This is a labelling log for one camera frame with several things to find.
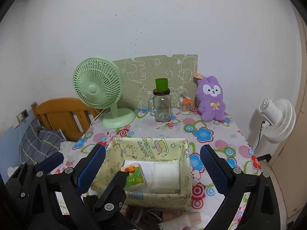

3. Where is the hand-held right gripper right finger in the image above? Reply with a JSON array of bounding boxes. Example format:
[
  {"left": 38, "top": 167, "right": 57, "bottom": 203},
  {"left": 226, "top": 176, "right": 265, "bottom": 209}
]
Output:
[{"left": 200, "top": 144, "right": 281, "bottom": 230}]

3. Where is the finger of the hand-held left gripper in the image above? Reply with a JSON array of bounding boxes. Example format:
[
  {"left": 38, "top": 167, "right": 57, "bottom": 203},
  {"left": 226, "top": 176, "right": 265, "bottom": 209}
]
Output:
[
  {"left": 92, "top": 171, "right": 135, "bottom": 230},
  {"left": 5, "top": 153, "right": 65, "bottom": 230}
]

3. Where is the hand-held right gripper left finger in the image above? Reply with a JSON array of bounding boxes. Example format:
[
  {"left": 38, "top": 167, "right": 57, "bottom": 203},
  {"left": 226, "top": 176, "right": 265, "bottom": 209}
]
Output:
[{"left": 29, "top": 144, "right": 106, "bottom": 230}]

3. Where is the green tissue packet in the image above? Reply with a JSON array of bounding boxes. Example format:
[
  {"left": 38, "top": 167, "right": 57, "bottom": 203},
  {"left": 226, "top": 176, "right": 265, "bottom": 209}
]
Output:
[{"left": 123, "top": 162, "right": 147, "bottom": 191}]

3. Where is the beige bandage roll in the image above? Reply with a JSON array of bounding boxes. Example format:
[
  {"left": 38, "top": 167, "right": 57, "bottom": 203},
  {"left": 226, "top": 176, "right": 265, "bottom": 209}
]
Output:
[{"left": 189, "top": 212, "right": 202, "bottom": 226}]

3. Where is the yellow printed fabric storage box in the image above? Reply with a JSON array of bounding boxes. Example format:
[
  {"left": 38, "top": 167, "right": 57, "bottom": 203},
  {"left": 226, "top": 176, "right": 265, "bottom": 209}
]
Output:
[{"left": 92, "top": 138, "right": 193, "bottom": 212}]

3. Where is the white bed sheet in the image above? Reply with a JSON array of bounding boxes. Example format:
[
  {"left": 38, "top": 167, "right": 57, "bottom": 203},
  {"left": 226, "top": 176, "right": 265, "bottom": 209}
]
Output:
[{"left": 59, "top": 141, "right": 78, "bottom": 154}]

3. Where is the grey plaid pillow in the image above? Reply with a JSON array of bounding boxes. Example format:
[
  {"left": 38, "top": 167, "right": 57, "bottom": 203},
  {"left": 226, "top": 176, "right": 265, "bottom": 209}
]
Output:
[{"left": 20, "top": 118, "right": 66, "bottom": 164}]

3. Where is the floral tablecloth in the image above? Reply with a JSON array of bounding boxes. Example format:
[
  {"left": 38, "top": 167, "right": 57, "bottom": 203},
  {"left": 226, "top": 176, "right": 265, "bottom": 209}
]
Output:
[{"left": 51, "top": 108, "right": 264, "bottom": 230}]

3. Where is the crumpled white cloth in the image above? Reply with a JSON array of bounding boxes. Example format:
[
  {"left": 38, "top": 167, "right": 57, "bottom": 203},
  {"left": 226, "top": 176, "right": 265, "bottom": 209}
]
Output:
[{"left": 7, "top": 166, "right": 20, "bottom": 177}]

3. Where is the white folded towel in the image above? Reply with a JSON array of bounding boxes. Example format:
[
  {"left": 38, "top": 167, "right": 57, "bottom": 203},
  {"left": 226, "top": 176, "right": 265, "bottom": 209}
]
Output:
[{"left": 139, "top": 162, "right": 181, "bottom": 194}]

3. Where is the wooden bed headboard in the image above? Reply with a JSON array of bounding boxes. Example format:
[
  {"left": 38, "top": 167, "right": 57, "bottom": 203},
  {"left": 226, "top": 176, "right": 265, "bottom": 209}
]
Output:
[{"left": 31, "top": 97, "right": 106, "bottom": 142}]

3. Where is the white cloth roll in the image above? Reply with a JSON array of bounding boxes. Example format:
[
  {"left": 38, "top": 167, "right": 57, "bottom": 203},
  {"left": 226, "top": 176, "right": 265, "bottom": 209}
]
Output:
[{"left": 159, "top": 214, "right": 192, "bottom": 230}]

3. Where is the cotton swab container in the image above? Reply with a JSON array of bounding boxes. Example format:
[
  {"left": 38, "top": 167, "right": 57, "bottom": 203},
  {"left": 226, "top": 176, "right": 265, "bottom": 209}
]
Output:
[{"left": 179, "top": 93, "right": 194, "bottom": 115}]

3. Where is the purple plush bunny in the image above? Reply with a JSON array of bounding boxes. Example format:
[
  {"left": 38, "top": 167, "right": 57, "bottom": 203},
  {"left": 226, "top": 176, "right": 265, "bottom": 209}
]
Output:
[{"left": 194, "top": 73, "right": 227, "bottom": 122}]

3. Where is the green desk fan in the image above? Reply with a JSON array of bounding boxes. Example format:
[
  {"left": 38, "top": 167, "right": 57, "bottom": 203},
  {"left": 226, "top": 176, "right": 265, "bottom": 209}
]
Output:
[{"left": 73, "top": 57, "right": 136, "bottom": 128}]

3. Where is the glass jar mug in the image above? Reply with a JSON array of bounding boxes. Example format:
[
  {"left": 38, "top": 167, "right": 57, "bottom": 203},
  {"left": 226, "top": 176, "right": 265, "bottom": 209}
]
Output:
[{"left": 148, "top": 89, "right": 171, "bottom": 122}]

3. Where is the beige cabinet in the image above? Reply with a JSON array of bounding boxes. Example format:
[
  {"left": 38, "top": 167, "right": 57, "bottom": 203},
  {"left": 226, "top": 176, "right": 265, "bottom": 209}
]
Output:
[{"left": 267, "top": 12, "right": 307, "bottom": 224}]

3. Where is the green plastic cup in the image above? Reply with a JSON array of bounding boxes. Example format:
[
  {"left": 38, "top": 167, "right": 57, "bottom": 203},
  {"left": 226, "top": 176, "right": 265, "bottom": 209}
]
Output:
[{"left": 155, "top": 78, "right": 168, "bottom": 91}]

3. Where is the green printed cardboard sheet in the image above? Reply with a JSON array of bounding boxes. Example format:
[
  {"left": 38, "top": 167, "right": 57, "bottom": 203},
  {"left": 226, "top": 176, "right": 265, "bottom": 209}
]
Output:
[{"left": 113, "top": 54, "right": 199, "bottom": 111}]

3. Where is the white fan cable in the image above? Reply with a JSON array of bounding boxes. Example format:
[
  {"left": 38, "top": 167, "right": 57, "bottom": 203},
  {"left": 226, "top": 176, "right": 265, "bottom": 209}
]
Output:
[{"left": 90, "top": 110, "right": 106, "bottom": 126}]

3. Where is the wall socket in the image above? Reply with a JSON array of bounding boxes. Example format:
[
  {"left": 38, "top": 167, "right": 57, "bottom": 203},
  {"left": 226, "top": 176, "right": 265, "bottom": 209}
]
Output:
[{"left": 16, "top": 109, "right": 29, "bottom": 122}]

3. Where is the black fan cable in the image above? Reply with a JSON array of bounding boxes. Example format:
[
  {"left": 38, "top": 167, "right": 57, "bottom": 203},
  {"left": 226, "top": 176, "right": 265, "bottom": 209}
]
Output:
[{"left": 254, "top": 121, "right": 265, "bottom": 150}]

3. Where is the white wall fan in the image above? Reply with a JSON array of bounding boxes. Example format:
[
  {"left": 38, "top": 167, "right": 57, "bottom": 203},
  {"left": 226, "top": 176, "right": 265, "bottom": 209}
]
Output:
[{"left": 259, "top": 98, "right": 296, "bottom": 144}]

